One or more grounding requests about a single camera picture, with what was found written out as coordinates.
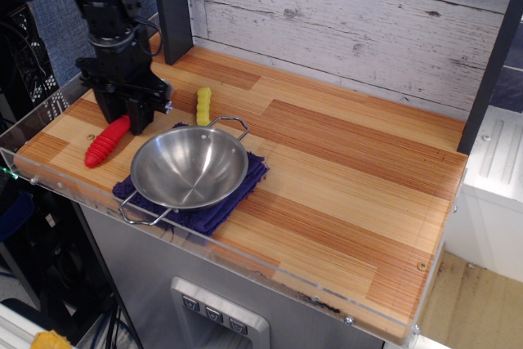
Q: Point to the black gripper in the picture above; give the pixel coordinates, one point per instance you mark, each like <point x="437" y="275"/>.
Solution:
<point x="122" y="80"/>

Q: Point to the red handled metal spoon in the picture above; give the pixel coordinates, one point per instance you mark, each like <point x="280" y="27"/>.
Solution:
<point x="106" y="142"/>

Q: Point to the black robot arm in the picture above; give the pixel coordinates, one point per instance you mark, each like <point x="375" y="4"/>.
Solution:
<point x="109" y="18"/>

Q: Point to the yellow ridged plastic piece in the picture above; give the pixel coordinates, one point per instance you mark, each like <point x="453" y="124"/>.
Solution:
<point x="204" y="95"/>

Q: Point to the black plastic crate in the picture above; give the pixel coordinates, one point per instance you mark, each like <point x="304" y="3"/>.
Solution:
<point x="27" y="78"/>

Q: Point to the clear acrylic table guard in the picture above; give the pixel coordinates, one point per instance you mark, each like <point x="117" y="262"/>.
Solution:
<point x="334" y="247"/>

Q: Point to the purple folded cloth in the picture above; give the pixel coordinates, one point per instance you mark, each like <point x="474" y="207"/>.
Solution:
<point x="205" y="220"/>

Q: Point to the silver button control panel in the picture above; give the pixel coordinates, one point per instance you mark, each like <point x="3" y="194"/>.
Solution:
<point x="208" y="320"/>

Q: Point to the yellow tape piece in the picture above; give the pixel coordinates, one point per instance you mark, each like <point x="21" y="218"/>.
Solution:
<point x="50" y="340"/>

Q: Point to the white metal side cabinet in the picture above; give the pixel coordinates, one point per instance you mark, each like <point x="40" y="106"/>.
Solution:
<point x="485" y="224"/>

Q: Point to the stainless steel two-handled bowl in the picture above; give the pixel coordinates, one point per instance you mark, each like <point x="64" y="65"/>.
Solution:
<point x="190" y="167"/>

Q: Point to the dark left frame post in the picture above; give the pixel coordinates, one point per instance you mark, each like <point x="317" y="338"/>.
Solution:
<point x="175" y="24"/>

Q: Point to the dark frame post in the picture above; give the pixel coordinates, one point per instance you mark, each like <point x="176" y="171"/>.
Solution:
<point x="175" y="24"/>
<point x="501" y="48"/>

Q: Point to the dark right frame post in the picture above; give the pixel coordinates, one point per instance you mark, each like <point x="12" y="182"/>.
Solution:
<point x="501" y="48"/>

